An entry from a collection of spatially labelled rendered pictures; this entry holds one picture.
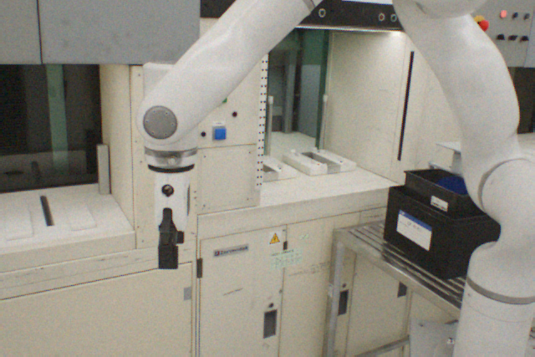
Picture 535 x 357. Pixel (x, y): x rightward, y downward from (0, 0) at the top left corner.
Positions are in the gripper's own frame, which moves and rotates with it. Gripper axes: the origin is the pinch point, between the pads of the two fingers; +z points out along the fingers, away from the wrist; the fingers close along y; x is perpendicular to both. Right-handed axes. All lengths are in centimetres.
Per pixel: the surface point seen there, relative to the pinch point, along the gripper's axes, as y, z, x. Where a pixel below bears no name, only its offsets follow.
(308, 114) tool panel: 155, 4, -47
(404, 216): 51, 14, -60
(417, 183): 53, 4, -64
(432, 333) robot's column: 12, 25, -54
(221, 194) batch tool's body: 52, 9, -7
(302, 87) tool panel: 162, -9, -44
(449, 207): 40, 7, -68
